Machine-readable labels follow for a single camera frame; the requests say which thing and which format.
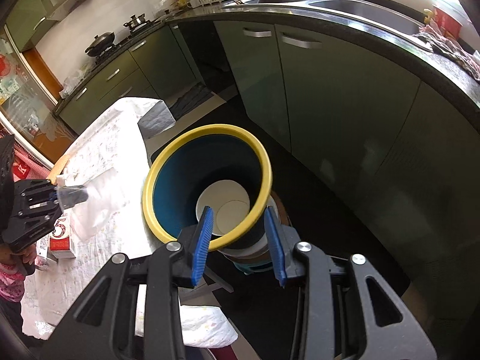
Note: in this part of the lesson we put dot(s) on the red checked apron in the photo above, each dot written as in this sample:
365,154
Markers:
24,168

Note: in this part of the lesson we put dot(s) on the yellow rimmed trash bin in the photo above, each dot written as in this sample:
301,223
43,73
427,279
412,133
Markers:
192,162

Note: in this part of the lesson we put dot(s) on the patterned dish cloth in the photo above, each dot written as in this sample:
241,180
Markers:
450,49

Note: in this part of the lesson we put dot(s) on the person's left hand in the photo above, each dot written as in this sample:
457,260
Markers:
24,259

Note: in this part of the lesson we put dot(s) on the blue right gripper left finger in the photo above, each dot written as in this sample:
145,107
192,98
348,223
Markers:
100,324

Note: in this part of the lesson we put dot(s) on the pink patterned left sleeve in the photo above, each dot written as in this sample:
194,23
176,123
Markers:
11,283

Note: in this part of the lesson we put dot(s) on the clear plastic cup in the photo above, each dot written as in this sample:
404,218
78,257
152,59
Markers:
89,218

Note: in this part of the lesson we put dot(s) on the black wok with lid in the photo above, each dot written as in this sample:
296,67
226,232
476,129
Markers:
100,44

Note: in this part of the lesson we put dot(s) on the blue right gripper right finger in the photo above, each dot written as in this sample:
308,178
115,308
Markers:
346,309

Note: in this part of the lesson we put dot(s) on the white floral tablecloth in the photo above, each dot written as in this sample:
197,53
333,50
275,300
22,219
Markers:
114,146

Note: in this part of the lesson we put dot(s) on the red container on counter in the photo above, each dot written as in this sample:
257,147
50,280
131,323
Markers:
448,25

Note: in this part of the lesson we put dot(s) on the gas stove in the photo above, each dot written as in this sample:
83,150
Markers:
122,41

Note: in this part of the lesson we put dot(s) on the green upper cabinets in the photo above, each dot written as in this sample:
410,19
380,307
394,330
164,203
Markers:
30,20

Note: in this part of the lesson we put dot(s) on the glass sliding door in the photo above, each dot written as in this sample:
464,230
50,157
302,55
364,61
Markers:
27,110

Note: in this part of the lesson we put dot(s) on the green lower kitchen cabinets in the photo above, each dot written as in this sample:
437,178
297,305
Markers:
374,142

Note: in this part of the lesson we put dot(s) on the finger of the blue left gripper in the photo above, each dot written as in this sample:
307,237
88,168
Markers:
69,197

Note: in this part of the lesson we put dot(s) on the small dark kettle pot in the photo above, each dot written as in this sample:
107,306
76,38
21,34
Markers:
135,22

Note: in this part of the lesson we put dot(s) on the white plastic bag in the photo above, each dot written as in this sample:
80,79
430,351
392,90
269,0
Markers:
73,80

